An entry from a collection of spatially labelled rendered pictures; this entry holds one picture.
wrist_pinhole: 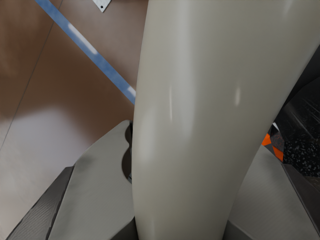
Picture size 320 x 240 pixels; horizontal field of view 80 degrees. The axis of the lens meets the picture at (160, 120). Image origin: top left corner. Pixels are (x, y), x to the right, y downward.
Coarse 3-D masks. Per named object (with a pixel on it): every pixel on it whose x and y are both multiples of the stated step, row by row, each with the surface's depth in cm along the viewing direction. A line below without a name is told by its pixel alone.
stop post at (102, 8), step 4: (96, 0) 138; (100, 0) 136; (104, 0) 135; (108, 0) 134; (96, 4) 138; (100, 4) 137; (104, 4) 136; (108, 4) 136; (100, 8) 138; (104, 8) 137
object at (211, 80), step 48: (192, 0) 2; (240, 0) 2; (288, 0) 2; (144, 48) 3; (192, 48) 3; (240, 48) 2; (288, 48) 2; (144, 96) 4; (192, 96) 3; (240, 96) 3; (144, 144) 4; (192, 144) 3; (240, 144) 3; (144, 192) 4; (192, 192) 4
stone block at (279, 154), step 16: (304, 96) 91; (288, 112) 89; (304, 112) 78; (272, 128) 95; (288, 128) 77; (304, 128) 69; (272, 144) 91; (288, 144) 69; (304, 144) 63; (288, 160) 68; (304, 160) 63; (304, 176) 62
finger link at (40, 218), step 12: (72, 168) 8; (60, 180) 8; (48, 192) 7; (60, 192) 7; (36, 204) 7; (48, 204) 7; (24, 216) 6; (36, 216) 6; (48, 216) 6; (24, 228) 6; (36, 228) 6; (48, 228) 6
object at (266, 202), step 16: (256, 160) 8; (272, 160) 8; (256, 176) 7; (272, 176) 7; (240, 192) 7; (256, 192) 7; (272, 192) 7; (288, 192) 7; (240, 208) 6; (256, 208) 6; (272, 208) 6; (288, 208) 6; (240, 224) 6; (256, 224) 6; (272, 224) 6; (288, 224) 6; (304, 224) 6
